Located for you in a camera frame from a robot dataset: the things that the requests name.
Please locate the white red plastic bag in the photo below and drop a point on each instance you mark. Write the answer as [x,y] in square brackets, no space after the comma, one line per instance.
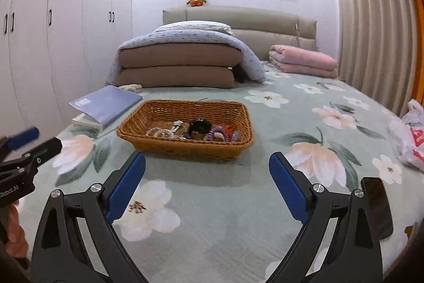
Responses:
[412,137]

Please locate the person's left hand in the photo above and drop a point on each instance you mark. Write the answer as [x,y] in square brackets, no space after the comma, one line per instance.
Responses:
[18,230]

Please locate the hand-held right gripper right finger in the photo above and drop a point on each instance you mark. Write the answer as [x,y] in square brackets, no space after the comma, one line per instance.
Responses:
[288,185]

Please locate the brown wicker basket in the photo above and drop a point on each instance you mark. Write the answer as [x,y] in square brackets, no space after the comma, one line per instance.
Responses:
[185,150]

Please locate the white wardrobe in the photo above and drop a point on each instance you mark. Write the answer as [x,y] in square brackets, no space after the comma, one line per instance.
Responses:
[66,37]

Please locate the silver hair clip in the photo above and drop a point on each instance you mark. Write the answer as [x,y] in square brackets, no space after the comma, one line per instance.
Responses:
[177,126]

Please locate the orange wooden door frame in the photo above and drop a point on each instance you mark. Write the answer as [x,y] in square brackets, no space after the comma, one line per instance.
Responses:
[418,37]

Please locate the white book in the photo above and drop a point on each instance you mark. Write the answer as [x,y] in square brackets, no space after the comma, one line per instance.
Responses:
[87,122]

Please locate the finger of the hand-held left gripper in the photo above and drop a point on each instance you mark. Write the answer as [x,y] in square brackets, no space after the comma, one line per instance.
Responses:
[43,150]
[23,138]

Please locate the folded brown quilt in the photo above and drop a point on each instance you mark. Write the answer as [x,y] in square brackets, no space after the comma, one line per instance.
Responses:
[179,75]

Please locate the beige padded headboard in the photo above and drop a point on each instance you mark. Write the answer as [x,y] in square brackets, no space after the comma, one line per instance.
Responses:
[265,22]

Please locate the black bangle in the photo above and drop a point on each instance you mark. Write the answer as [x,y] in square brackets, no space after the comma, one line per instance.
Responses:
[198,127]

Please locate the beige curtain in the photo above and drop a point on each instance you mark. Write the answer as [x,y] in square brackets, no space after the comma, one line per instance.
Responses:
[371,21]

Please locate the green floral bed sheet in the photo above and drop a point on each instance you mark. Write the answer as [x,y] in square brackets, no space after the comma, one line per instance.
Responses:
[215,203]

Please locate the orange plush toy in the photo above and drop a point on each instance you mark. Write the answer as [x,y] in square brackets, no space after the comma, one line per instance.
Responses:
[196,0]

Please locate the black phone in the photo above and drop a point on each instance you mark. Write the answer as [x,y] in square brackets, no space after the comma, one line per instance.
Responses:
[377,206]

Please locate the orange hair clip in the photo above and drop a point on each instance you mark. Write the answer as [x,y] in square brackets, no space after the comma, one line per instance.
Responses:
[232,129]

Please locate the grey-blue patterned blanket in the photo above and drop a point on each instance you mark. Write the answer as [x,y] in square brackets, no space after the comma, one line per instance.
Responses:
[185,36]

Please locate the blue folder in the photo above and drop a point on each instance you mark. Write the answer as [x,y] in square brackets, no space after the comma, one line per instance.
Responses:
[106,102]

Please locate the folded pink blanket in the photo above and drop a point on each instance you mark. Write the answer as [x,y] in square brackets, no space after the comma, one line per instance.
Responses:
[304,61]

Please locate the cream plush toy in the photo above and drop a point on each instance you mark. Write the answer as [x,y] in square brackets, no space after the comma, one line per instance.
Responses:
[130,87]

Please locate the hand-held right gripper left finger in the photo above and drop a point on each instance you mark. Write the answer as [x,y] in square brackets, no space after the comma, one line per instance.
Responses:
[127,185]

